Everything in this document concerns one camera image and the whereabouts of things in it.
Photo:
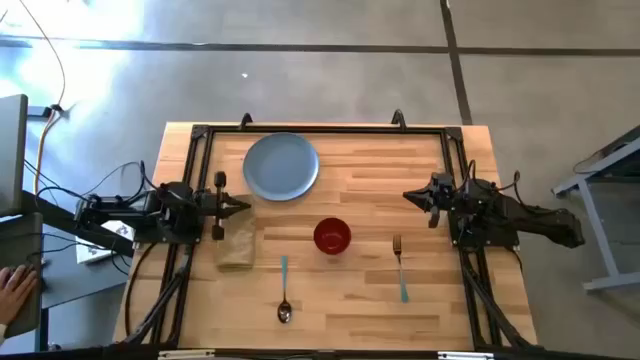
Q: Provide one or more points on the grey computer monitor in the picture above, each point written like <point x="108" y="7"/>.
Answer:
<point x="12" y="150"/>

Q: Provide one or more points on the white printed booklet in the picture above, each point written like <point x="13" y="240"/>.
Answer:
<point x="95" y="252"/>

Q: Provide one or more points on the folded tan cloth napkin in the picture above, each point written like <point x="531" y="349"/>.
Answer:
<point x="237" y="245"/>

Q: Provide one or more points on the black frame clamp hook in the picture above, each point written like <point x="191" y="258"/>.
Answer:
<point x="246" y="115"/>
<point x="398" y="111"/>

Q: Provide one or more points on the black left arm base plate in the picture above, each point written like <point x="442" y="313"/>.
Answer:
<point x="150" y="239"/>

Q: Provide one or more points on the silver frame bracket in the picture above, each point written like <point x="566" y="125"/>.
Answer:
<point x="185" y="355"/>
<point x="465" y="356"/>

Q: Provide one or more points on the grey metal side table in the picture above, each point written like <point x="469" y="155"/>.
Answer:
<point x="590" y="210"/>

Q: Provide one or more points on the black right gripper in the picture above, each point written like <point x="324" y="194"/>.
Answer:
<point x="441" y="195"/>

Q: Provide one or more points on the red bowl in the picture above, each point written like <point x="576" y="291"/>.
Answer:
<point x="332" y="236"/>

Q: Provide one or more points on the dark grey mouse pad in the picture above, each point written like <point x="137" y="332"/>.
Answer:
<point x="20" y="235"/>

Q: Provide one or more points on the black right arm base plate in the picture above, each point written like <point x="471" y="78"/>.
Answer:
<point x="500" y="242"/>

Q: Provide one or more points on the person's hand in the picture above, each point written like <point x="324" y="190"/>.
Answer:
<point x="15" y="292"/>

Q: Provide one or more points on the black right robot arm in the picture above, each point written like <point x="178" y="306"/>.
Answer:
<point x="540" y="220"/>

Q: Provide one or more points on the dark side desk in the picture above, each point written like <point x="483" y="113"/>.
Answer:
<point x="75" y="285"/>

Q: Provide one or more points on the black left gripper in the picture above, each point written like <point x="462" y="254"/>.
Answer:
<point x="219" y="205"/>

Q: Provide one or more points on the blue round plate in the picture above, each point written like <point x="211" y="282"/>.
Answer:
<point x="280" y="167"/>

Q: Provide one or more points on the black aluminium table frame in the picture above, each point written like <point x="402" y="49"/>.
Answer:
<point x="325" y="129"/>

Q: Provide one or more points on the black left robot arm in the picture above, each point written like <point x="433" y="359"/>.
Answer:
<point x="125" y="207"/>

